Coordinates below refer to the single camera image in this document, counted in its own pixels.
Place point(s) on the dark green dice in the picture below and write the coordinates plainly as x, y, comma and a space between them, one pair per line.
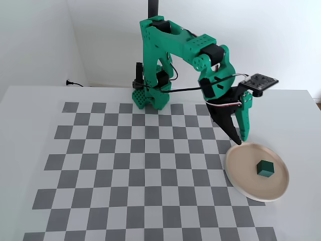
265, 168

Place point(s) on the black camera circuit board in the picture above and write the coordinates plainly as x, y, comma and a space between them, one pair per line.
260, 80

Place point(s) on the grey white checkered mat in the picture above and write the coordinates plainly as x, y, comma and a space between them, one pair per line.
125, 175

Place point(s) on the beige round plate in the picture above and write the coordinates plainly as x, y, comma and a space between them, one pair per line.
240, 165

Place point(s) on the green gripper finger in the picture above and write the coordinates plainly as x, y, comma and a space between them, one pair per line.
244, 120

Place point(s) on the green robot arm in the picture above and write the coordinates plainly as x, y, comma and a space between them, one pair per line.
150, 62

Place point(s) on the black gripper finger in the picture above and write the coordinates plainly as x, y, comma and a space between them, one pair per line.
227, 124

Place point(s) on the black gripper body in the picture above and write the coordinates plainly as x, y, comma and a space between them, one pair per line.
224, 116

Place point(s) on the black vertical pole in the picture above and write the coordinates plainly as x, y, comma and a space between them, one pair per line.
153, 8

